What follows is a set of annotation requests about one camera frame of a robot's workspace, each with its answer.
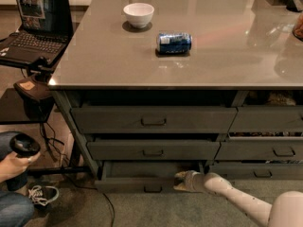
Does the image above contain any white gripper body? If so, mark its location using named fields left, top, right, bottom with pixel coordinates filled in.
left=182, top=171, right=205, bottom=192

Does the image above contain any grey drawer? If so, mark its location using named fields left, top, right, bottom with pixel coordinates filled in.
left=95, top=161, right=204, bottom=193
left=205, top=164, right=303, bottom=180
left=229, top=106, right=303, bottom=132
left=87, top=140, right=220, bottom=160
left=216, top=137, right=303, bottom=161
left=71, top=106, right=237, bottom=133

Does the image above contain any black handheld controller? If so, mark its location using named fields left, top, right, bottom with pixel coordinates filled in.
left=9, top=133, right=41, bottom=158

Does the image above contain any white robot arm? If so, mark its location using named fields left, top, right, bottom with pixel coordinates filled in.
left=173, top=170, right=303, bottom=227

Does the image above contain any black open laptop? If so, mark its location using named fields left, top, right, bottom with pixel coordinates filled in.
left=0, top=0, right=74, bottom=66

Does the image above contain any person hand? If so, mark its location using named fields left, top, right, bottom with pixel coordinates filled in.
left=0, top=152, right=41, bottom=183

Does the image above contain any blue soda can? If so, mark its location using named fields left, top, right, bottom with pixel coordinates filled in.
left=157, top=32, right=192, bottom=54

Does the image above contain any white ceramic bowl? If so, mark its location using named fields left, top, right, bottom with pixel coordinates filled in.
left=123, top=3, right=154, bottom=28

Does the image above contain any black laptop stand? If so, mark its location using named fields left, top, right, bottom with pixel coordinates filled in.
left=0, top=73, right=90, bottom=178

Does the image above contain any brown object counter edge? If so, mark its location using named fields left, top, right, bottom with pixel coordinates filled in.
left=293, top=13, right=303, bottom=41

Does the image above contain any black floor cable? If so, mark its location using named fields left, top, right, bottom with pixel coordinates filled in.
left=39, top=123, right=116, bottom=227

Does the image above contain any grey cabinet frame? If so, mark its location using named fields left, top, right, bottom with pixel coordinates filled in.
left=52, top=91, right=98, bottom=177

